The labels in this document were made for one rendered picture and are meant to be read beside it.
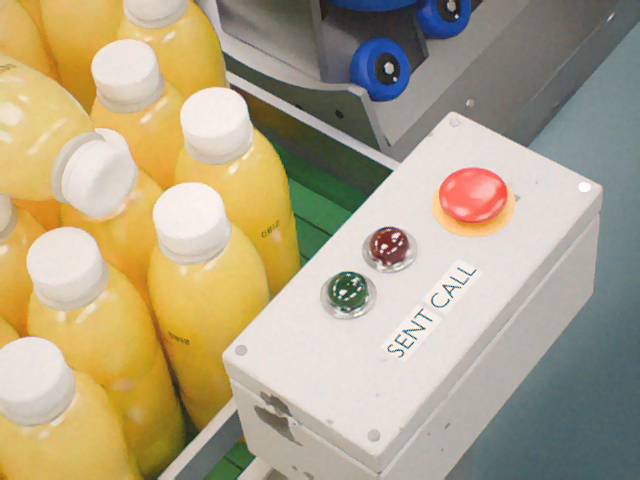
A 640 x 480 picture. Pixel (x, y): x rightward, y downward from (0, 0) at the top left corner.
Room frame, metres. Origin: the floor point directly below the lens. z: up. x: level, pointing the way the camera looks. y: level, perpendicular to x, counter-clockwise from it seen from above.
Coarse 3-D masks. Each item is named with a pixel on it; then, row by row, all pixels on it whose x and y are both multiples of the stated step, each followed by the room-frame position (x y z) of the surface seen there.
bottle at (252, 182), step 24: (264, 144) 0.57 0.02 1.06; (192, 168) 0.56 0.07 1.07; (216, 168) 0.55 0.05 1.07; (240, 168) 0.55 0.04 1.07; (264, 168) 0.56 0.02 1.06; (240, 192) 0.54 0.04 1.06; (264, 192) 0.55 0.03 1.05; (288, 192) 0.57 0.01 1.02; (240, 216) 0.54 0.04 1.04; (264, 216) 0.54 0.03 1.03; (288, 216) 0.56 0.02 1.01; (264, 240) 0.54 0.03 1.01; (288, 240) 0.55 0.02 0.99; (288, 264) 0.55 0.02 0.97
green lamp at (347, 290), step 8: (344, 272) 0.44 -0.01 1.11; (352, 272) 0.43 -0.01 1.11; (336, 280) 0.43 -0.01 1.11; (344, 280) 0.43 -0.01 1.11; (352, 280) 0.43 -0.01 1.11; (360, 280) 0.43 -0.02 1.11; (328, 288) 0.43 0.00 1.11; (336, 288) 0.43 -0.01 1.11; (344, 288) 0.42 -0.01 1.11; (352, 288) 0.42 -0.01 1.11; (360, 288) 0.42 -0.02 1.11; (368, 288) 0.43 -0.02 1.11; (328, 296) 0.42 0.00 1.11; (336, 296) 0.42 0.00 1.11; (344, 296) 0.42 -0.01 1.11; (352, 296) 0.42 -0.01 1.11; (360, 296) 0.42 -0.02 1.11; (368, 296) 0.42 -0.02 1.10; (336, 304) 0.42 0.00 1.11; (344, 304) 0.42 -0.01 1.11; (352, 304) 0.42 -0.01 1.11; (360, 304) 0.42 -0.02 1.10
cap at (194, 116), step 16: (192, 96) 0.59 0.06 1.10; (208, 96) 0.58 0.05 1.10; (224, 96) 0.58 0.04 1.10; (240, 96) 0.58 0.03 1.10; (192, 112) 0.57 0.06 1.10; (208, 112) 0.57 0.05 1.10; (224, 112) 0.57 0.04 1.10; (240, 112) 0.57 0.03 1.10; (192, 128) 0.56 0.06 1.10; (208, 128) 0.56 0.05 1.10; (224, 128) 0.56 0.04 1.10; (240, 128) 0.56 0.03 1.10; (192, 144) 0.56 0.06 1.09; (208, 144) 0.55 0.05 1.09; (224, 144) 0.55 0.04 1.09; (240, 144) 0.56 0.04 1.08
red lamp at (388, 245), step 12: (384, 228) 0.46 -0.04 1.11; (396, 228) 0.46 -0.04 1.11; (372, 240) 0.45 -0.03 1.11; (384, 240) 0.45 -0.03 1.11; (396, 240) 0.45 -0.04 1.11; (408, 240) 0.45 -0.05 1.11; (372, 252) 0.45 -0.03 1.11; (384, 252) 0.44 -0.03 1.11; (396, 252) 0.44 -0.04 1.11; (408, 252) 0.45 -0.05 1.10; (384, 264) 0.44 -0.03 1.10
